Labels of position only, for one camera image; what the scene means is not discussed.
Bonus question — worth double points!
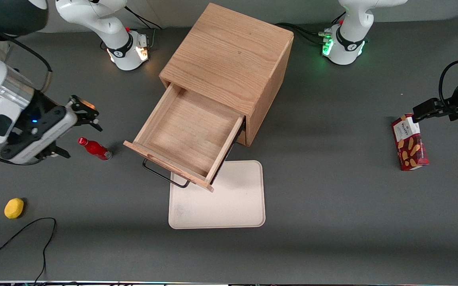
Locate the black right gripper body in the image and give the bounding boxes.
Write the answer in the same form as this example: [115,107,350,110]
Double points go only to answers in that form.
[12,91,66,140]

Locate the oak wooden drawer cabinet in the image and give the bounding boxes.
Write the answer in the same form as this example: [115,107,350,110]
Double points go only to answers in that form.
[159,2,295,147]

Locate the red plastic bottle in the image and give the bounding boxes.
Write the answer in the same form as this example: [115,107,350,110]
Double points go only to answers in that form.
[78,137,113,161]

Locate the red cookie box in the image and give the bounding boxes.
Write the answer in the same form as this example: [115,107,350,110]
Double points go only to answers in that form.
[391,113,429,171]

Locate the yellow lemon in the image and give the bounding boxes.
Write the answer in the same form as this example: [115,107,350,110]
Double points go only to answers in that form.
[4,198,25,219]

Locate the cream plastic tray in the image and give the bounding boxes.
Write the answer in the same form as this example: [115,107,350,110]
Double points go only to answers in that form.
[168,160,266,230]

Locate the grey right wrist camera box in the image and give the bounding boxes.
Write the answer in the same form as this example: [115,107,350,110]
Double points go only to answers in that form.
[0,107,79,164]

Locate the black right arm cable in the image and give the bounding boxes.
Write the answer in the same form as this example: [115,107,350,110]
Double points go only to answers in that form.
[0,18,53,165]

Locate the thin black table cable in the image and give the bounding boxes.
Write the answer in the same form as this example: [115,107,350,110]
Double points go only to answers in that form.
[0,217,57,283]

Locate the black right base cables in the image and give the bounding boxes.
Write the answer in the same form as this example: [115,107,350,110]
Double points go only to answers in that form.
[125,6,163,31]

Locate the black base cables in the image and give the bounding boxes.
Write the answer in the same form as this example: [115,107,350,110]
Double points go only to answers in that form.
[125,6,163,31]
[276,22,330,46]

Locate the black left base cables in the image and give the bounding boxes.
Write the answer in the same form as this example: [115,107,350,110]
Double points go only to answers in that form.
[276,22,330,46]

